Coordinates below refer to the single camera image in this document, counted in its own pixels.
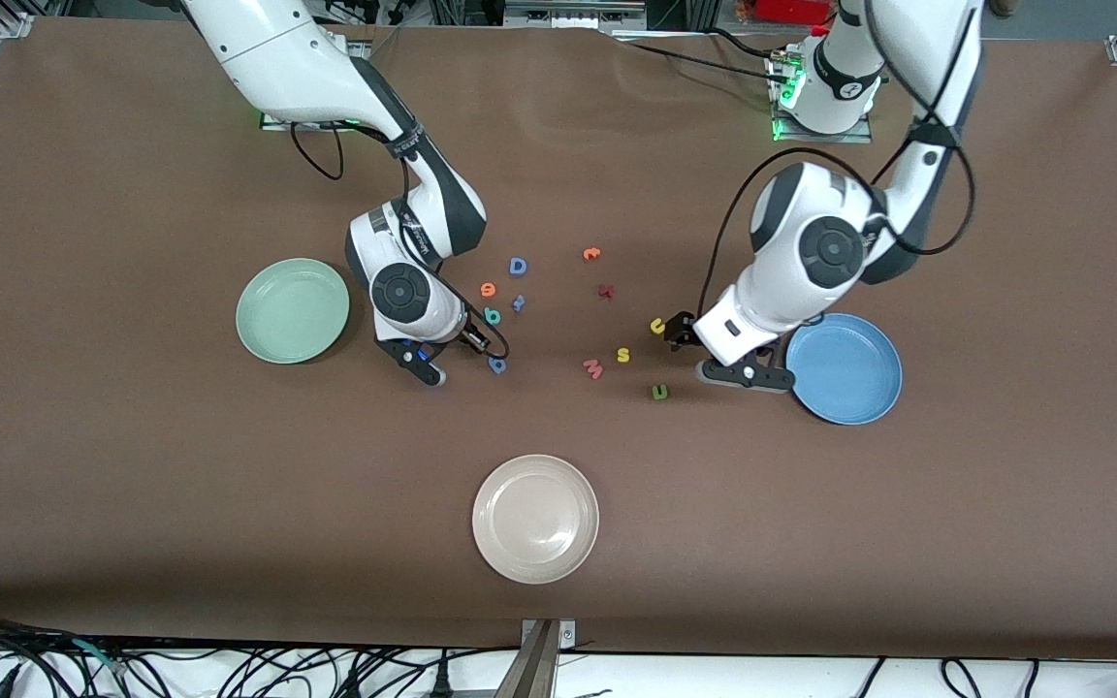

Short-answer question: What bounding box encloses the blue plate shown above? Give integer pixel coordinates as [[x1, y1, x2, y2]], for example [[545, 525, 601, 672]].
[[784, 312, 904, 427]]

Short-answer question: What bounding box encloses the pale green plate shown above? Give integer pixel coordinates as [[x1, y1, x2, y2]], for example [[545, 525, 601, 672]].
[[236, 257, 351, 365]]

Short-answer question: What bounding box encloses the beige plate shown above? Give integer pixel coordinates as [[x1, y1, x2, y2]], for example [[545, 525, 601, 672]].
[[471, 454, 600, 586]]

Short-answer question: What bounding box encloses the grey metal equipment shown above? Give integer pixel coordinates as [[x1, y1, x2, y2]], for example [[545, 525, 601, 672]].
[[503, 0, 649, 30]]

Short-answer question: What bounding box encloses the aluminium profile bar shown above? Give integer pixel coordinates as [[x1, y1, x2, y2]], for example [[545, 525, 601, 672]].
[[495, 620, 559, 698]]

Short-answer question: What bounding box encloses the red box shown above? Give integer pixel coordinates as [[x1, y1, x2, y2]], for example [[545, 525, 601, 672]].
[[755, 0, 836, 25]]

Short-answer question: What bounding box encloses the brown table cover sheet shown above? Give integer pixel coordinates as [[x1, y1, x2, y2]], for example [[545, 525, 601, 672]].
[[0, 17, 1117, 662]]

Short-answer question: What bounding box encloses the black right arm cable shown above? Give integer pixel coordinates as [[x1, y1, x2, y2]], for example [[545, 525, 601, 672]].
[[289, 116, 513, 365]]

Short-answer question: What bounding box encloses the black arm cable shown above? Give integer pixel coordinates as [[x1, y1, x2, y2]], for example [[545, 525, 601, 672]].
[[697, 0, 976, 321], [289, 116, 513, 365]]

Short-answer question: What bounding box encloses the black base cable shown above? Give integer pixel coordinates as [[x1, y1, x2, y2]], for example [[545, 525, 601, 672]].
[[617, 39, 784, 83], [707, 26, 787, 64]]

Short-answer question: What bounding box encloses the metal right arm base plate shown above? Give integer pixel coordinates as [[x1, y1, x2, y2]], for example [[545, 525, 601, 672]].
[[260, 24, 371, 133]]

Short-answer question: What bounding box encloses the metal corner bracket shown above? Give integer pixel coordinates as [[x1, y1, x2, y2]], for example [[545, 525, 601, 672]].
[[520, 619, 577, 652]]

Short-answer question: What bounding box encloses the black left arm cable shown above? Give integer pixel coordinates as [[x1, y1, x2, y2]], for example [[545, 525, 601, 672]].
[[697, 0, 976, 321]]

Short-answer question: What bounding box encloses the teal cable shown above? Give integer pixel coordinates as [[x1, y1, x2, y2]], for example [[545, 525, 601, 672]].
[[74, 635, 128, 675]]

